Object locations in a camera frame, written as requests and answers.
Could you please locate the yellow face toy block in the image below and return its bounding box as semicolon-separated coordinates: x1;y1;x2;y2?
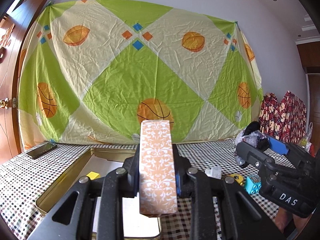
228;173;245;186

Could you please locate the clear plastic package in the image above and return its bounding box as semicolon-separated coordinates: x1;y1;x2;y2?
205;166;222;179

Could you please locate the black smartphone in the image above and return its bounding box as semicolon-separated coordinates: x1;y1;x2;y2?
27;142;57;159

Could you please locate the checkered tablecloth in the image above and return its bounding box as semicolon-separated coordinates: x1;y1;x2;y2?
1;139;278;239

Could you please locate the gold metal tin box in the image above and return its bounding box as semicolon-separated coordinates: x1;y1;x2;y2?
29;148;161;239

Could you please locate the yellow cube block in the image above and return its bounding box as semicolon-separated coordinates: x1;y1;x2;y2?
86;171;101;180

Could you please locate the sequined black hair claw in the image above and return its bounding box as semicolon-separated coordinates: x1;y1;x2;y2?
234;121;270;168

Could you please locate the brown wooden door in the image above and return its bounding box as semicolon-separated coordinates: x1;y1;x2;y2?
1;0;48;164

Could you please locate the brass door handle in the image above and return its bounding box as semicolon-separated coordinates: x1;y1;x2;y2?
0;98;16;109

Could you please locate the blue puppy toy block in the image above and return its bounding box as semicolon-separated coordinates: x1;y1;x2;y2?
244;175;261;194

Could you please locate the person's right hand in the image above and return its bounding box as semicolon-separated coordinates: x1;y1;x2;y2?
274;207;311;233

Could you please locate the clear plastic bag with toys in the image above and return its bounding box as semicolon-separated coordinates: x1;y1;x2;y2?
298;122;315;157

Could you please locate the orange damask patterned box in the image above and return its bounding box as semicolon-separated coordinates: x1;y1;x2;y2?
139;120;177;217

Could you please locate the green basketball bedsheet backdrop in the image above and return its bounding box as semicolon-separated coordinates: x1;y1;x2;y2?
18;0;263;150

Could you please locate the red plaid floral cushion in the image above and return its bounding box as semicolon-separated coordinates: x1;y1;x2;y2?
258;93;278;136

